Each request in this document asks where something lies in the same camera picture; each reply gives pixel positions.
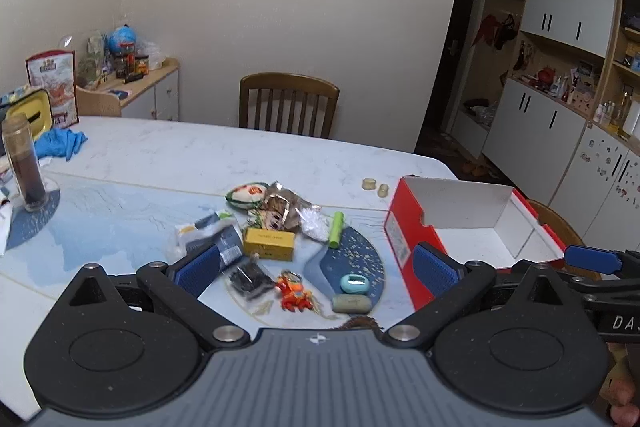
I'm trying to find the green red white pouch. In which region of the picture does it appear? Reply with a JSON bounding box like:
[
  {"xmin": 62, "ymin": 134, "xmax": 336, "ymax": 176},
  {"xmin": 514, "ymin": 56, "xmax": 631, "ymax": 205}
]
[{"xmin": 226, "ymin": 182, "xmax": 271, "ymax": 210}]

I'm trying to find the teal round case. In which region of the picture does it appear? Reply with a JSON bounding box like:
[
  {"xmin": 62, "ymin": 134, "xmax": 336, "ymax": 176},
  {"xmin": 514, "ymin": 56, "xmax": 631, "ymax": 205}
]
[{"xmin": 340, "ymin": 273, "xmax": 371, "ymax": 296}]

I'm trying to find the black plastic packet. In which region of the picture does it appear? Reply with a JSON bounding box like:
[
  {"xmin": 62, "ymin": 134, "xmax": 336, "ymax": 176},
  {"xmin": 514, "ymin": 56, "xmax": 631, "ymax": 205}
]
[{"xmin": 229, "ymin": 259, "xmax": 277, "ymax": 300}]

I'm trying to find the white wooden side cabinet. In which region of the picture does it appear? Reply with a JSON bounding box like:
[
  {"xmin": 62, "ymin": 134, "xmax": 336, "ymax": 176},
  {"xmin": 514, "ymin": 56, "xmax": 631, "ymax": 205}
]
[{"xmin": 75, "ymin": 57, "xmax": 180, "ymax": 122}]

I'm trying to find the blue globe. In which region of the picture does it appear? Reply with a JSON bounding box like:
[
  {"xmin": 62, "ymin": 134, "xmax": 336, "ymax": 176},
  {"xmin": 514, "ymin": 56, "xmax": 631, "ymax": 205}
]
[{"xmin": 108, "ymin": 25, "xmax": 138, "ymax": 55}]

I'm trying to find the greenish soap bar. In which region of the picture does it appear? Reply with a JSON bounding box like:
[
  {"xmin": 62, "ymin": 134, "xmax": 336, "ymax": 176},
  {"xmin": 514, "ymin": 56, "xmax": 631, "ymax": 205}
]
[{"xmin": 332, "ymin": 294, "xmax": 372, "ymax": 314}]

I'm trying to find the grey blue snack packet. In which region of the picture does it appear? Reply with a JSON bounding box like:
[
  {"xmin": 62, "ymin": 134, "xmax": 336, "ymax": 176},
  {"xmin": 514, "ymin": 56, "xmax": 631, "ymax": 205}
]
[{"xmin": 174, "ymin": 222, "xmax": 246, "ymax": 269}]

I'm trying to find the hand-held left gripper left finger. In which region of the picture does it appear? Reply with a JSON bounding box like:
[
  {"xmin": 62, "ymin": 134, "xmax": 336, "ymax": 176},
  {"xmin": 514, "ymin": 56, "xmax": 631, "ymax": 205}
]
[{"xmin": 67, "ymin": 243, "xmax": 251, "ymax": 350}]

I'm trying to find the blue cloth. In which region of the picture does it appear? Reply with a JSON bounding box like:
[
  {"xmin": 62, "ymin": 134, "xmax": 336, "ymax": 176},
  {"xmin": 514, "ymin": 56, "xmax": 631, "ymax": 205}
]
[{"xmin": 34, "ymin": 128, "xmax": 88, "ymax": 161}]

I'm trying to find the red white paper bag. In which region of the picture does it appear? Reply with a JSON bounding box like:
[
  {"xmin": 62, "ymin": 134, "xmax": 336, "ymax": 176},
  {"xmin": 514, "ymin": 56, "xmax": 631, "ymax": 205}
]
[{"xmin": 25, "ymin": 50, "xmax": 80, "ymax": 130}]

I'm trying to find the yellow liquid glass bottle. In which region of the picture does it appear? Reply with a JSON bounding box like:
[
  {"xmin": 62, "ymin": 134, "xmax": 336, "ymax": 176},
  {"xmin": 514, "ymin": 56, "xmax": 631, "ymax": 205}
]
[{"xmin": 617, "ymin": 92, "xmax": 633, "ymax": 135}]

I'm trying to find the yellow cardboard box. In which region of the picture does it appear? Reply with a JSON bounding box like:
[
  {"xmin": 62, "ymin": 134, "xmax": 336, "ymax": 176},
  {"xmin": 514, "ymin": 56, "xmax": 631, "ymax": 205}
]
[{"xmin": 242, "ymin": 227, "xmax": 297, "ymax": 262}]

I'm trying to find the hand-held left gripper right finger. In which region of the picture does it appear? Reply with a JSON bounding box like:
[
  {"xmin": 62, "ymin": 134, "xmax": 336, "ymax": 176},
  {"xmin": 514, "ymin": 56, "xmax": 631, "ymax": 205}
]
[{"xmin": 382, "ymin": 242, "xmax": 576, "ymax": 350}]

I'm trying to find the dark jar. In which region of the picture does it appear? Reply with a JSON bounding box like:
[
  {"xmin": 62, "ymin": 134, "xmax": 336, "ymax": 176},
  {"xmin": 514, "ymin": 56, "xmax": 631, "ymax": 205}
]
[{"xmin": 114, "ymin": 42, "xmax": 137, "ymax": 79}]

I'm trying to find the yellow tin box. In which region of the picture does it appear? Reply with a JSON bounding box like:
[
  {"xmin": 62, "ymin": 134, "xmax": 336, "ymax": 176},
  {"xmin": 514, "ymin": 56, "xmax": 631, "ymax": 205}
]
[{"xmin": 0, "ymin": 88, "xmax": 53, "ymax": 138}]

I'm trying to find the white green sachet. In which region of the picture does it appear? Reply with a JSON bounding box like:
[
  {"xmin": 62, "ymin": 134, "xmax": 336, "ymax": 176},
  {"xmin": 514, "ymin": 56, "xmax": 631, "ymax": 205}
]
[{"xmin": 194, "ymin": 211, "xmax": 240, "ymax": 230}]

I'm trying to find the wooden slat-back chair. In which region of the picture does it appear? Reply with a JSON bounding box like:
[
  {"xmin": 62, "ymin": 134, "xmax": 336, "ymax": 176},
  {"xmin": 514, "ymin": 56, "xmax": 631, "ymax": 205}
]
[{"xmin": 238, "ymin": 72, "xmax": 340, "ymax": 140}]

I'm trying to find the red shoe box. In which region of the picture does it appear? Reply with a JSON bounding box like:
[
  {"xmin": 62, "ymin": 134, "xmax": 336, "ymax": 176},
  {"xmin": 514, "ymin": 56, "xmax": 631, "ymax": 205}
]
[{"xmin": 384, "ymin": 176, "xmax": 568, "ymax": 312}]

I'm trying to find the black hanging bag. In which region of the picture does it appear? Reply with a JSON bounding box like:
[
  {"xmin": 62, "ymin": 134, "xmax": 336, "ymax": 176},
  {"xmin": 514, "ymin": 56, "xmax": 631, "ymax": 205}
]
[{"xmin": 492, "ymin": 13, "xmax": 519, "ymax": 52}]

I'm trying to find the dark door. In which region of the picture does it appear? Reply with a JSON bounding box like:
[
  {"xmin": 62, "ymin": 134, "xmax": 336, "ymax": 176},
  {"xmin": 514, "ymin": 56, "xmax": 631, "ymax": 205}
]
[{"xmin": 415, "ymin": 0, "xmax": 488, "ymax": 152}]

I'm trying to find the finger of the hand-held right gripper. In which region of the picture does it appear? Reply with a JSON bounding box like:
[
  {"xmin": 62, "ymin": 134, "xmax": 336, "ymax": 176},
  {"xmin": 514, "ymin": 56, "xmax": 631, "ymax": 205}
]
[
  {"xmin": 567, "ymin": 274, "xmax": 640, "ymax": 309},
  {"xmin": 564, "ymin": 245, "xmax": 640, "ymax": 279}
]

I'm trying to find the green tube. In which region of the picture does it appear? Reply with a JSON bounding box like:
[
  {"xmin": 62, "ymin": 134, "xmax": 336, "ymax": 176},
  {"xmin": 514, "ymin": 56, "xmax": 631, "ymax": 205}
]
[{"xmin": 327, "ymin": 211, "xmax": 347, "ymax": 250}]

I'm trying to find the blue map table mat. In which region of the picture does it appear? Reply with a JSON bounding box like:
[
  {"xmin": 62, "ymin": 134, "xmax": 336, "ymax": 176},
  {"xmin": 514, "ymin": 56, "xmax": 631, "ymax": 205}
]
[{"xmin": 0, "ymin": 171, "xmax": 416, "ymax": 418}]

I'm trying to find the white wooden wall cabinet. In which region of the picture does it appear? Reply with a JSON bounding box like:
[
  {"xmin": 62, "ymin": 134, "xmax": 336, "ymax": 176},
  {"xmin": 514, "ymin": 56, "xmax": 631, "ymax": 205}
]
[{"xmin": 480, "ymin": 0, "xmax": 640, "ymax": 248}]

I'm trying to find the small white plastic bag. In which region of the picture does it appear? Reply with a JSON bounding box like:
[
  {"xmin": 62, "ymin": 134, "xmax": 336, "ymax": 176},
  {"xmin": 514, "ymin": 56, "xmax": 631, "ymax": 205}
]
[{"xmin": 300, "ymin": 209, "xmax": 333, "ymax": 242}]

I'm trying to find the wooden round-back chair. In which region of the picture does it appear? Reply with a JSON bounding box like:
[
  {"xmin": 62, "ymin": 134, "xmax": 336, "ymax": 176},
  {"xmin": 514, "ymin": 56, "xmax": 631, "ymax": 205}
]
[{"xmin": 527, "ymin": 199, "xmax": 603, "ymax": 280}]

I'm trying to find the orange toy keychain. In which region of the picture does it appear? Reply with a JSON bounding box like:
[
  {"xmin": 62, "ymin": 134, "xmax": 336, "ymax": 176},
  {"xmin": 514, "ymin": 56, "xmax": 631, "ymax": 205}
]
[{"xmin": 276, "ymin": 272, "xmax": 313, "ymax": 312}]

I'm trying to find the glass bottle with dark liquid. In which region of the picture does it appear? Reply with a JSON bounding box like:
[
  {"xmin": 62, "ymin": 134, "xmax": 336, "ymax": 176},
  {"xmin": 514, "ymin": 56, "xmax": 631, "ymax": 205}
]
[{"xmin": 1, "ymin": 114, "xmax": 48, "ymax": 212}]

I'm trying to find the foil snack bag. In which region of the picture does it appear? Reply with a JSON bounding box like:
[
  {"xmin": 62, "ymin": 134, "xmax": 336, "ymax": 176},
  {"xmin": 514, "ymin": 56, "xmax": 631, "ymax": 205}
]
[{"xmin": 260, "ymin": 181, "xmax": 321, "ymax": 233}]

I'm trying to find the person's right hand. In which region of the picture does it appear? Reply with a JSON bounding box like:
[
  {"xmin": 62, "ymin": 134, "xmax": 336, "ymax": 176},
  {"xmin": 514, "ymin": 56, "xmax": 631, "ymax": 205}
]
[{"xmin": 602, "ymin": 347, "xmax": 640, "ymax": 425}]

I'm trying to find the cartoon face plush toy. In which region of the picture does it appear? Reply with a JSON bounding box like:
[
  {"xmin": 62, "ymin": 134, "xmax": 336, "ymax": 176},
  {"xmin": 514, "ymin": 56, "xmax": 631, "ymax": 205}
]
[{"xmin": 247, "ymin": 207, "xmax": 288, "ymax": 233}]

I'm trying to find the clear plastic package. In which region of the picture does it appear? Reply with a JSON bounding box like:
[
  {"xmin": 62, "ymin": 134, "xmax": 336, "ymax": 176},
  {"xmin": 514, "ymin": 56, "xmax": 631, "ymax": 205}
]
[{"xmin": 75, "ymin": 34, "xmax": 110, "ymax": 90}]

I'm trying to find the brown bead bracelet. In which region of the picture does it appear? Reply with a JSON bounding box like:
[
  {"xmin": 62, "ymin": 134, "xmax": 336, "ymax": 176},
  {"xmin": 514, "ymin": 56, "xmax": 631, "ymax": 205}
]
[{"xmin": 340, "ymin": 316, "xmax": 381, "ymax": 333}]

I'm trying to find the white container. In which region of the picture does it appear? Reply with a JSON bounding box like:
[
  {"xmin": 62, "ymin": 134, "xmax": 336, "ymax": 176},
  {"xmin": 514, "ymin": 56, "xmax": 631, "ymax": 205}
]
[{"xmin": 625, "ymin": 99, "xmax": 640, "ymax": 138}]

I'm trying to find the crumpled white plastic bag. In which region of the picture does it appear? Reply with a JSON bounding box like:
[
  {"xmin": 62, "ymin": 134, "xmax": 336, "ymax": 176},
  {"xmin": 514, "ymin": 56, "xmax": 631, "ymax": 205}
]
[{"xmin": 137, "ymin": 41, "xmax": 166, "ymax": 70}]

